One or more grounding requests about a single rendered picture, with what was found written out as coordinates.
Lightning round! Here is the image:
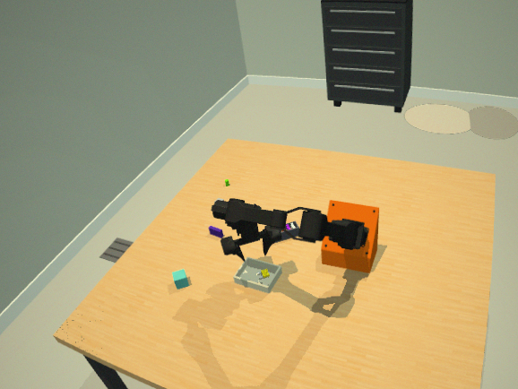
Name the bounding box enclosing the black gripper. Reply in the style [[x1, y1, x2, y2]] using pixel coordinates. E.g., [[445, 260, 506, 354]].
[[220, 223, 282, 262]]

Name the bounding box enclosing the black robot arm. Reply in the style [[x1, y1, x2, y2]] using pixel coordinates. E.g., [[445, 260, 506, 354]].
[[211, 198, 369, 250]]

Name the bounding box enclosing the teal block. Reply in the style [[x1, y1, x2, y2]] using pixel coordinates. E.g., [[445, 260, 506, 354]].
[[172, 269, 189, 290]]

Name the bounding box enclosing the purple rectangular block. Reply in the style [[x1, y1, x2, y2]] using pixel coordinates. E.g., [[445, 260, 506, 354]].
[[208, 226, 224, 238]]

